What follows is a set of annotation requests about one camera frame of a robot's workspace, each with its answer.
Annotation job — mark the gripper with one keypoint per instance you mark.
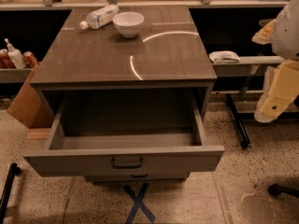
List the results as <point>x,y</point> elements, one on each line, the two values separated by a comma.
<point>287,32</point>

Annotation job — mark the grey top drawer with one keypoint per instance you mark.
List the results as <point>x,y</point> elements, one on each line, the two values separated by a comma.
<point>126,140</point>

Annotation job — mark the grey drawer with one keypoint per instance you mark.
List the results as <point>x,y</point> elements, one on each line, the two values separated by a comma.
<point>122,178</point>
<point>126,140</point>

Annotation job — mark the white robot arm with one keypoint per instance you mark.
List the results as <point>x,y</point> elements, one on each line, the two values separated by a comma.
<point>282,33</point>

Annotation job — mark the grey drawer cabinet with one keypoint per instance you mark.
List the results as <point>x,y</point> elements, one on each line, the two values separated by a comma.
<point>166,59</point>

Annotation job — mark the grey lower drawer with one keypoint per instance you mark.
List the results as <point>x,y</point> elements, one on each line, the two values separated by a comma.
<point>122,178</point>

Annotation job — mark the grey right shelf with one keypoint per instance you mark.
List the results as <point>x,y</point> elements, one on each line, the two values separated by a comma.
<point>247,66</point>

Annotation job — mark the grey shelf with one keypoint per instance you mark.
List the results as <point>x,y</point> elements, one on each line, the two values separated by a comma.
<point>247,66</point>
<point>8,76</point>

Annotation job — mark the folded white cloth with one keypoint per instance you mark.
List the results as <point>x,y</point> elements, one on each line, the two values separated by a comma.
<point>225,56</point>

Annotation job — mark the black office chair base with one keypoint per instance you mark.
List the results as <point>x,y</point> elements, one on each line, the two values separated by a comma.
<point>276,189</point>

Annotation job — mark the white ceramic bowl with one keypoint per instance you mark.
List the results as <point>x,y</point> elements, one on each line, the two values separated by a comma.
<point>128,24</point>

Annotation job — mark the blue tape cross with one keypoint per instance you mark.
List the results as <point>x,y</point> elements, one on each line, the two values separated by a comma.
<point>137,198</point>

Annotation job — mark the clear plastic water bottle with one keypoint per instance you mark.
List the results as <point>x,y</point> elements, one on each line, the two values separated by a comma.
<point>100,17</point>

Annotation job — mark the brown cardboard box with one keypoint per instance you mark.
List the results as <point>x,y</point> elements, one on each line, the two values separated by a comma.
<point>29,110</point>

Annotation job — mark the red soda can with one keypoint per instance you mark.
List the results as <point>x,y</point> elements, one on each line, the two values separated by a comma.
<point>30,58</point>

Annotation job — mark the white pump bottle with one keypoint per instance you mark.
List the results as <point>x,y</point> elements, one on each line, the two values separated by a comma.
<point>15,56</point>

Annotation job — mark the grey left shelf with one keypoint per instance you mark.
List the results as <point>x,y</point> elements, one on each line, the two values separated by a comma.
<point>8,76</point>

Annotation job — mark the red can at edge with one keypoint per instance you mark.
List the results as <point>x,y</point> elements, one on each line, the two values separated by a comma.
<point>5,58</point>

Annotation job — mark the black leg at left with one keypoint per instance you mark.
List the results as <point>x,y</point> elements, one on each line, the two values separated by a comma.
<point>13,170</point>

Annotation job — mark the black top drawer handle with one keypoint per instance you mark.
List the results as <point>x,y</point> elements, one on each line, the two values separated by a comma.
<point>127,164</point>

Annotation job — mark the black drawer handle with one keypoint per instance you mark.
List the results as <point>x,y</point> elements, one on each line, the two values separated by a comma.
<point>139,176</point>
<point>127,164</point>

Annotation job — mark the black lower drawer handle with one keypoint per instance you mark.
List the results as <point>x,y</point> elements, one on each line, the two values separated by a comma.
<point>139,176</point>

